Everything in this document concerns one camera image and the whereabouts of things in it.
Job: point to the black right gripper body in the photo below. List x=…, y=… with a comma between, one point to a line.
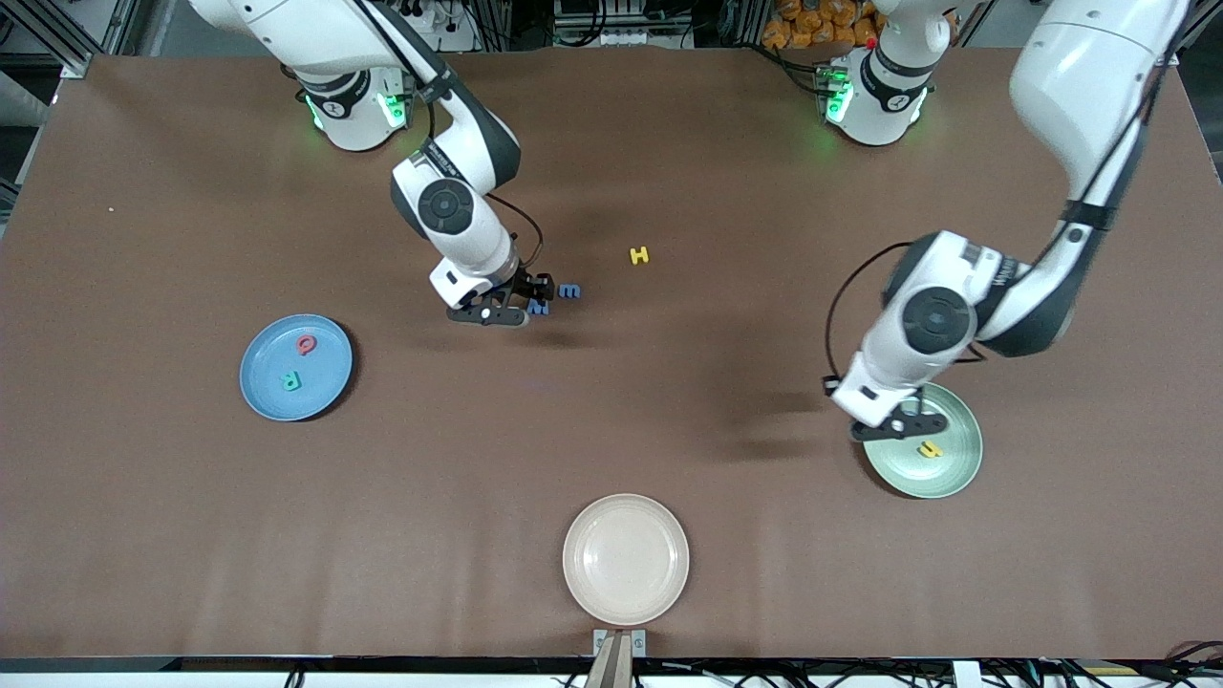
x=526, y=285

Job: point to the yellow lowercase letter h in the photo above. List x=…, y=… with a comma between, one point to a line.
x=931, y=449

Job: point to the red uppercase letter Q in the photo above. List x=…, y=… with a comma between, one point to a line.
x=306, y=345

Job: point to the green uppercase letter R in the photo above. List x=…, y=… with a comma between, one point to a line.
x=289, y=381

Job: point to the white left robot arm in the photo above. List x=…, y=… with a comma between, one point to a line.
x=1089, y=86

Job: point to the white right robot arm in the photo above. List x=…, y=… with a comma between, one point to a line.
x=306, y=38

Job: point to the green plate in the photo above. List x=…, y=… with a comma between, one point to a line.
x=946, y=473

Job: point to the blue plate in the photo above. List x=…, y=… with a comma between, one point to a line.
x=320, y=382

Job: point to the beige plate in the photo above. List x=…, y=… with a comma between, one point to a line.
x=626, y=559

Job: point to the white power strip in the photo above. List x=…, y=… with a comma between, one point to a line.
x=459, y=40

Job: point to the small white box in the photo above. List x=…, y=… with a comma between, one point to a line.
x=966, y=675

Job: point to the orange bag pile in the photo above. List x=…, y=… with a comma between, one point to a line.
x=812, y=24

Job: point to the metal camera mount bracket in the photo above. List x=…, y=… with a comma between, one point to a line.
x=619, y=659

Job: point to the aluminium frame profile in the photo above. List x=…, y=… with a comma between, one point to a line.
x=48, y=38
x=1199, y=21

